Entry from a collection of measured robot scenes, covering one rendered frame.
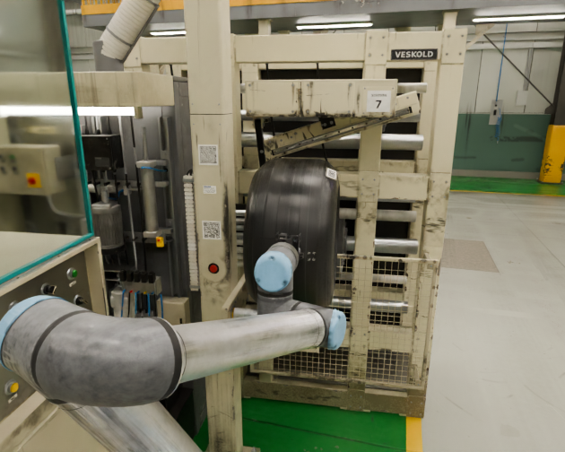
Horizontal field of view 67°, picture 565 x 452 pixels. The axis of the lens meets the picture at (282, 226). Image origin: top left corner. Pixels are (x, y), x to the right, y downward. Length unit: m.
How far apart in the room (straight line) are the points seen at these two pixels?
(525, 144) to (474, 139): 1.06
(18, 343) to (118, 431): 0.23
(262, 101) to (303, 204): 0.57
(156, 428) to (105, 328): 0.29
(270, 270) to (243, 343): 0.33
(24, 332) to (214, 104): 1.12
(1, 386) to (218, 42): 1.21
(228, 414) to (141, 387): 1.50
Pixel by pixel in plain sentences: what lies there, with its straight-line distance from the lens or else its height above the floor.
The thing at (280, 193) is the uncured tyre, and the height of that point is 1.40.
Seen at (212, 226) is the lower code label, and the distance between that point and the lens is 1.68.
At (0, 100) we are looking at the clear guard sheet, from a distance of 1.28.
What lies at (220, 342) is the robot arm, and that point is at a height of 1.34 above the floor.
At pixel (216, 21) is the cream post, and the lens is 1.62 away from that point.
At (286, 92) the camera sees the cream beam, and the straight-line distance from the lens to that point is 1.81.
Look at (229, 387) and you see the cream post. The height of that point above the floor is 0.51.
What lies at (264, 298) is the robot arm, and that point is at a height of 1.24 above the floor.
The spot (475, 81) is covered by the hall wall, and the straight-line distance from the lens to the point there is 10.85.
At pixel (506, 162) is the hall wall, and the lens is 11.00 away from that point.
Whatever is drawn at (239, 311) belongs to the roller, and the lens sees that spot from 1.71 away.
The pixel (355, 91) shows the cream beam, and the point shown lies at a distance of 1.79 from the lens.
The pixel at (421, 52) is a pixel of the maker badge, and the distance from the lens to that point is 2.12.
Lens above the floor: 1.71
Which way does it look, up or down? 16 degrees down
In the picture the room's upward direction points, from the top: straight up
